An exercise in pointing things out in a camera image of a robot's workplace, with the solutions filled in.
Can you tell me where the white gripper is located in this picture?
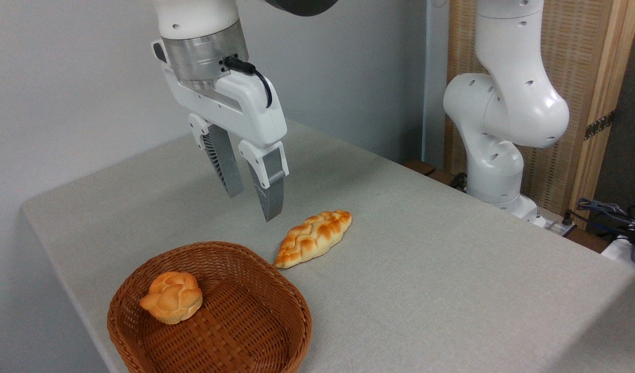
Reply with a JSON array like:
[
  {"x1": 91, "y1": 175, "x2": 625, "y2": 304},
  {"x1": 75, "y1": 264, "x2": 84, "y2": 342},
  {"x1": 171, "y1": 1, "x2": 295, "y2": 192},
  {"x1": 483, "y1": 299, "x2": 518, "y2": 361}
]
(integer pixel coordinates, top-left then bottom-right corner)
[{"x1": 165, "y1": 67, "x2": 290, "y2": 222}]

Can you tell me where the brown woven wicker basket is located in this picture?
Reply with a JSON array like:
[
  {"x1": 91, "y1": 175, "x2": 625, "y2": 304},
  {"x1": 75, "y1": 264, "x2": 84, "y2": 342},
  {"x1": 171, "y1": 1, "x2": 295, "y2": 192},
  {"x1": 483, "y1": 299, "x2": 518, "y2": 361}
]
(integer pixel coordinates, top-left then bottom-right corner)
[{"x1": 107, "y1": 241, "x2": 313, "y2": 373}]

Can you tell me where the long braided bread loaf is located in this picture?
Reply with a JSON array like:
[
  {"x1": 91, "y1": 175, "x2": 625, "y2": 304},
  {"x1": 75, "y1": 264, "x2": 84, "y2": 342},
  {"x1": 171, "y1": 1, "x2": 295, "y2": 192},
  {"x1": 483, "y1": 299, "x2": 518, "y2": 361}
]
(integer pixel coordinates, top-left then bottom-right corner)
[{"x1": 274, "y1": 210, "x2": 353, "y2": 269}]

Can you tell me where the round knotted bread roll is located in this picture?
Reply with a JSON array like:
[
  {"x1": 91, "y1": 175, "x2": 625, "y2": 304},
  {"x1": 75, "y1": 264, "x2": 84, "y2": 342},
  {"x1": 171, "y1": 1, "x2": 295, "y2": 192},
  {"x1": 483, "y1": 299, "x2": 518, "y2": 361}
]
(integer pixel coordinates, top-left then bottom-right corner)
[{"x1": 139, "y1": 271, "x2": 203, "y2": 325}]

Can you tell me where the beige fabric tablecloth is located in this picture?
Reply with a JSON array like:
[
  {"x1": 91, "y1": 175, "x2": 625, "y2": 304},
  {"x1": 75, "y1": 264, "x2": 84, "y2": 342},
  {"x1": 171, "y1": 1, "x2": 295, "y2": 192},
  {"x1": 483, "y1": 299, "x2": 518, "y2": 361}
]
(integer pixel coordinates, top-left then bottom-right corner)
[{"x1": 21, "y1": 119, "x2": 635, "y2": 373}]

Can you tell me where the blue-grey cable bundle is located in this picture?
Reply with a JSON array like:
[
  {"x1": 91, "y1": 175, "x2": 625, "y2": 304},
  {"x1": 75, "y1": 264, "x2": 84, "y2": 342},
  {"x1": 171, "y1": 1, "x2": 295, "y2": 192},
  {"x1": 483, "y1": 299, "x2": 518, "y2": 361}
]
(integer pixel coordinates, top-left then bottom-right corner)
[{"x1": 576, "y1": 197, "x2": 635, "y2": 244}]

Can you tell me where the metal screen hinge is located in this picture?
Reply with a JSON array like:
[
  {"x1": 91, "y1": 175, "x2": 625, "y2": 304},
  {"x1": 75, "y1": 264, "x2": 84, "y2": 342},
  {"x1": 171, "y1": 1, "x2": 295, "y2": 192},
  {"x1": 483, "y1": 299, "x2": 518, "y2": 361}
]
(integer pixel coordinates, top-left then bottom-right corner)
[{"x1": 584, "y1": 110, "x2": 616, "y2": 140}]

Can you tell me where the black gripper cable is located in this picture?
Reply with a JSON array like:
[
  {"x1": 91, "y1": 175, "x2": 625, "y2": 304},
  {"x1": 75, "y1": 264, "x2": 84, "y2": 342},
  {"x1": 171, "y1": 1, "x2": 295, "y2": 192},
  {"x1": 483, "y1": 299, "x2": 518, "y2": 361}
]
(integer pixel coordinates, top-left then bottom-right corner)
[{"x1": 223, "y1": 56, "x2": 273, "y2": 108}]

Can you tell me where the woven wood-framed folding screen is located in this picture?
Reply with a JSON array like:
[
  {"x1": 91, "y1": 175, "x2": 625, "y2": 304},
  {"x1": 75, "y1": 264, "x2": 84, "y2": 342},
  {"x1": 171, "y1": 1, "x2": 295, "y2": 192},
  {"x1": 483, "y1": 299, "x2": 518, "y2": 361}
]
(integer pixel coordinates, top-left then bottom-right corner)
[{"x1": 444, "y1": 0, "x2": 635, "y2": 228}]

